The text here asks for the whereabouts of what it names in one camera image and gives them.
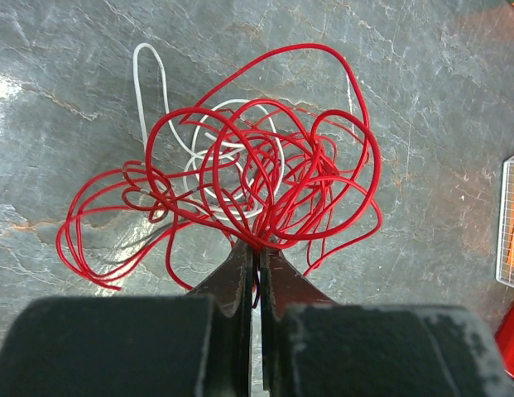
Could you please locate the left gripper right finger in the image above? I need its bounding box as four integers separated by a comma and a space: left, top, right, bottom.
259, 249, 514, 396

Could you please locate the red cable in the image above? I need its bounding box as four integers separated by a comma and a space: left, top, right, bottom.
55, 43, 384, 293

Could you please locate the white cable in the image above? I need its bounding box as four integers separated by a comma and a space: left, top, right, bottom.
132, 42, 286, 220

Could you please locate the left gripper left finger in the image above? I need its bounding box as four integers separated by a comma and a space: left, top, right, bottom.
0, 242, 252, 396

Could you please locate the white wire shelf rack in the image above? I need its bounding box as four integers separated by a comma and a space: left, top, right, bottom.
495, 155, 514, 289

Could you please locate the red storage bin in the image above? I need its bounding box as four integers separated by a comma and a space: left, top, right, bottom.
495, 304, 514, 380

